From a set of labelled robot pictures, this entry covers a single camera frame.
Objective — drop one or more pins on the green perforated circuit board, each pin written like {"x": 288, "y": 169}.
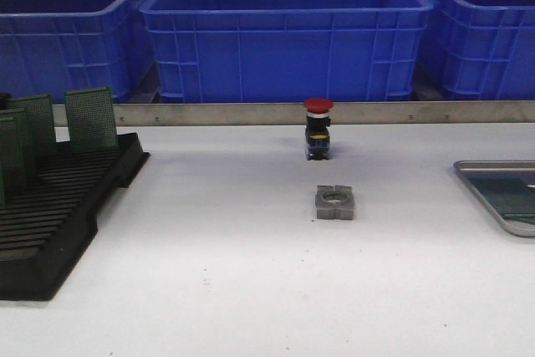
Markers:
{"x": 526, "y": 218}
{"x": 504, "y": 195}

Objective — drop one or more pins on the rear right green circuit board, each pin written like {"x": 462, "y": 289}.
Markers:
{"x": 91, "y": 119}

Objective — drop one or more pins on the rear left green circuit board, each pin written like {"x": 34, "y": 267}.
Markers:
{"x": 40, "y": 117}

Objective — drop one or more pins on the black slotted board rack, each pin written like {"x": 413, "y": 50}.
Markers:
{"x": 46, "y": 227}

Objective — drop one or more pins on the silver metal tray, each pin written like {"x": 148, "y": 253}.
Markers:
{"x": 523, "y": 170}

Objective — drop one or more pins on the far left green circuit board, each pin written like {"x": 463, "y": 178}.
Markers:
{"x": 9, "y": 156}

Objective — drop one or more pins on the red emergency stop button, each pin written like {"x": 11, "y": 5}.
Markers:
{"x": 317, "y": 128}

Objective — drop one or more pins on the grey metal clamp block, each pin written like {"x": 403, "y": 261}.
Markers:
{"x": 334, "y": 202}

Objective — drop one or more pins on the center blue plastic crate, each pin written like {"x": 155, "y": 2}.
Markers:
{"x": 245, "y": 51}

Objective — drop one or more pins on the blue plastic crate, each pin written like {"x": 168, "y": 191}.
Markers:
{"x": 480, "y": 49}
{"x": 245, "y": 51}
{"x": 54, "y": 46}

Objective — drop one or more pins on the right blue plastic crate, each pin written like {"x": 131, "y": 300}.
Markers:
{"x": 480, "y": 49}

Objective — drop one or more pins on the left blue plastic crate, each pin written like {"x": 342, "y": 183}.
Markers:
{"x": 54, "y": 46}

